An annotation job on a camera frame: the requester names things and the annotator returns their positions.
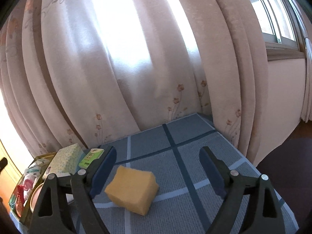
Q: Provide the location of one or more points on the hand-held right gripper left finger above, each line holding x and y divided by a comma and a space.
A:
102, 173

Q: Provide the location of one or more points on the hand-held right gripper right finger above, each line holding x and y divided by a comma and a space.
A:
214, 173

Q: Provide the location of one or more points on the yellow sponge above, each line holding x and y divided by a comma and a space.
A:
132, 192

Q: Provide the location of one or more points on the white pink fluffy sock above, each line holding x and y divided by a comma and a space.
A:
30, 181

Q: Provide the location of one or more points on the gold green storage box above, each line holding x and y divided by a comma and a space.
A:
23, 218

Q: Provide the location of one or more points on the red soft item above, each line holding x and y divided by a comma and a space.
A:
20, 197

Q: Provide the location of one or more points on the green packet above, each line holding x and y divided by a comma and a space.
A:
91, 157

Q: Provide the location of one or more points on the patterned yellow tissue pack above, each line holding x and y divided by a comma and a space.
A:
64, 159

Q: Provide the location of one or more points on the blue plaid blanket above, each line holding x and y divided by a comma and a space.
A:
180, 131

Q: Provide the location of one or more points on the white green wipes pack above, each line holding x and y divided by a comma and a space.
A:
37, 163

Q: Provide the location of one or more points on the yellow round tin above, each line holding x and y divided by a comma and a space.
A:
36, 196

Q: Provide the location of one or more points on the wooden door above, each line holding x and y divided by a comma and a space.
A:
9, 175

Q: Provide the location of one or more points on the floral pink curtain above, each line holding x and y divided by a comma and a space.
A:
146, 65

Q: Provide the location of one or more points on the plain pink side curtain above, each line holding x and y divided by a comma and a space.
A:
308, 82

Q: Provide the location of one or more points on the window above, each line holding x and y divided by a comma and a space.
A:
275, 12

